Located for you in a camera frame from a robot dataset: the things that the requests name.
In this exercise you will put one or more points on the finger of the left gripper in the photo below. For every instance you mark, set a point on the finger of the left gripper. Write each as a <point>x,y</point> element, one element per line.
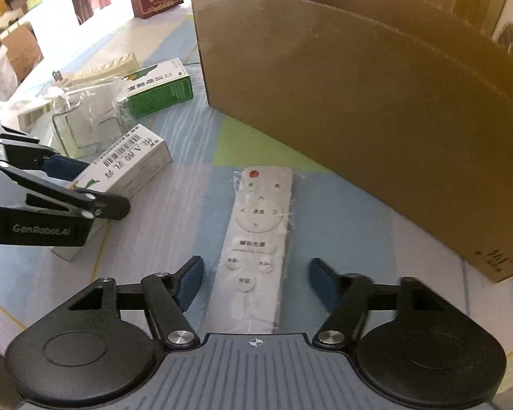
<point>24,151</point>
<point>101,205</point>

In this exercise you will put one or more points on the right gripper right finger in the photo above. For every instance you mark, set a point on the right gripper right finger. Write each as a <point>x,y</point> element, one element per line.
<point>345,297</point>

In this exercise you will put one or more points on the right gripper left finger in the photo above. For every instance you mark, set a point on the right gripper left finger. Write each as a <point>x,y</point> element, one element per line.
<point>167,296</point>

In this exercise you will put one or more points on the white medicine box with barcode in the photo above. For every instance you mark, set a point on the white medicine box with barcode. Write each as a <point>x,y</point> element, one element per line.
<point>126,166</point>

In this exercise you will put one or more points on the white remote control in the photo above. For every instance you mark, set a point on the white remote control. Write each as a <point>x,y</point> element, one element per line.
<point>246,292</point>

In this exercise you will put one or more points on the green white spray box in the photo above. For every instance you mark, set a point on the green white spray box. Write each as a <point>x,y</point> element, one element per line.
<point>156,87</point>

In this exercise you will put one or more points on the white power adapter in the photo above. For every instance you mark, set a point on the white power adapter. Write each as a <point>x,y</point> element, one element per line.
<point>63,80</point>

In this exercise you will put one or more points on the small white box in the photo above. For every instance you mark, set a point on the small white box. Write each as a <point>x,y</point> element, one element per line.
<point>22,116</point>

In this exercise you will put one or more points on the checkered tablecloth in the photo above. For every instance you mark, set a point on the checkered tablecloth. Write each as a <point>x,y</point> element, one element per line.
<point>184,211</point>

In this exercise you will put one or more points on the clear plastic packaging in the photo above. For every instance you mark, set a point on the clear plastic packaging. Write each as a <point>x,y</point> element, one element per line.
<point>89,117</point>

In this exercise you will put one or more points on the small cardboard box on floor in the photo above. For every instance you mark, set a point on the small cardboard box on floor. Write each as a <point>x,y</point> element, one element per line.
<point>23,51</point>

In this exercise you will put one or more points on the large cardboard box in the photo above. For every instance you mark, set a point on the large cardboard box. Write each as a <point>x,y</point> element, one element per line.
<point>406,101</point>

